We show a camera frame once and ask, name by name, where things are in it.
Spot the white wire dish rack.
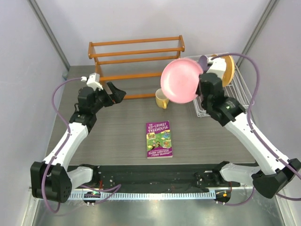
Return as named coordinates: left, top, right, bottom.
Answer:
left=188, top=56, right=252, bottom=118

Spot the purple cable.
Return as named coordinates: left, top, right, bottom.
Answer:
left=41, top=77, right=83, bottom=214
left=210, top=53, right=301, bottom=202

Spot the pink plate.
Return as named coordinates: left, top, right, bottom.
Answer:
left=160, top=58, right=203, bottom=104

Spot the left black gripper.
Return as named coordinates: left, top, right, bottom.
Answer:
left=91, top=82, right=126, bottom=113

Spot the yellow mug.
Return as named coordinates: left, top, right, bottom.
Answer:
left=155, top=89, right=169, bottom=109

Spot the purple plate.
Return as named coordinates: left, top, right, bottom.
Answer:
left=198, top=55, right=209, bottom=73

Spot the white slotted cable duct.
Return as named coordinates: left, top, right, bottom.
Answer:
left=68, top=190, right=216, bottom=201

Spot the orange wooden shelf rack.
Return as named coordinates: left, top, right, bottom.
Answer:
left=87, top=35, right=185, bottom=99

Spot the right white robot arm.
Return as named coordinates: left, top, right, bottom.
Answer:
left=196, top=73, right=301, bottom=199

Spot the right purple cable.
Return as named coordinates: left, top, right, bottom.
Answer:
left=210, top=53, right=301, bottom=202

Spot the back yellow plate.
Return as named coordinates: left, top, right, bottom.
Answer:
left=222, top=56, right=235, bottom=87

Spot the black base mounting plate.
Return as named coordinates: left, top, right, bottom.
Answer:
left=65, top=164, right=242, bottom=193

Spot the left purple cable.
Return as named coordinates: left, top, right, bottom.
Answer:
left=41, top=77, right=83, bottom=214

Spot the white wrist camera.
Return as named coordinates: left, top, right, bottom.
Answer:
left=80, top=73, right=103, bottom=91
left=207, top=57, right=227, bottom=79

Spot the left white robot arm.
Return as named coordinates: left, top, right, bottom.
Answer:
left=30, top=82, right=126, bottom=203

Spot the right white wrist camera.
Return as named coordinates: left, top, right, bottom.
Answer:
left=207, top=57, right=227, bottom=79

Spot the purple treehouse book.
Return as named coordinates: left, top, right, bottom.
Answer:
left=146, top=121, right=173, bottom=159

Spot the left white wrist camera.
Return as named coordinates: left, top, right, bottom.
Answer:
left=80, top=73, right=103, bottom=91

